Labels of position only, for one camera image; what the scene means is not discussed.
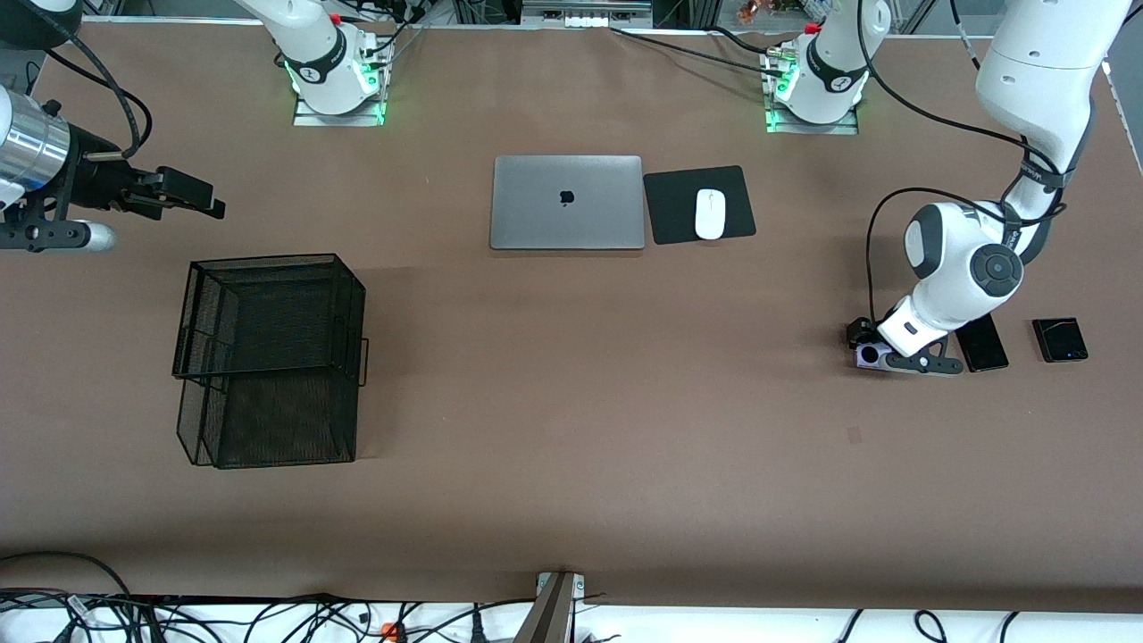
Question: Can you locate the long black smartphone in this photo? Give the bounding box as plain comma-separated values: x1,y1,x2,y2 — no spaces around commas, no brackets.
955,313,1011,373

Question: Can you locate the small black flip phone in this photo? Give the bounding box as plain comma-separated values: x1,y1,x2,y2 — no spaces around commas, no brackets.
1032,317,1089,363

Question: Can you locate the white computer mouse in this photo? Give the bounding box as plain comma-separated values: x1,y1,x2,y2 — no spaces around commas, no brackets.
695,188,727,241

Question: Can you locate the black mouse pad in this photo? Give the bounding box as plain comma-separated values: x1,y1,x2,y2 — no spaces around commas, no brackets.
643,164,758,246

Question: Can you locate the silver closed laptop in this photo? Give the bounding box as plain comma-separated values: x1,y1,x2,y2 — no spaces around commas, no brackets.
489,155,646,251

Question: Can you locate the grey white power strip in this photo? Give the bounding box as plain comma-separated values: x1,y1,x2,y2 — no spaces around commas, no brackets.
522,0,653,29

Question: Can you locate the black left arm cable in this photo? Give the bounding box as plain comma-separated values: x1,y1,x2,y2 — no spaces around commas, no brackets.
855,0,1072,327

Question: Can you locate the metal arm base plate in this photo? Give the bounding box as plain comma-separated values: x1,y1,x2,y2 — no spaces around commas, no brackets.
765,98,860,137
293,89,388,128

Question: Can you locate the black mesh wire organizer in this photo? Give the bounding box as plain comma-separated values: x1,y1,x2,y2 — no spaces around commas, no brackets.
171,253,370,471

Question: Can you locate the black cable on table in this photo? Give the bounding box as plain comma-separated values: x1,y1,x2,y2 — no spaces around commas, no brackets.
610,27,787,77

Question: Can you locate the thick black floor cable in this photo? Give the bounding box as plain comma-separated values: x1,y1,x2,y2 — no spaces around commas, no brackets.
0,550,135,643

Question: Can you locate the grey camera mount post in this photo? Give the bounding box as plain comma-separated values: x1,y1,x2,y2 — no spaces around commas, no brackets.
512,572,587,643

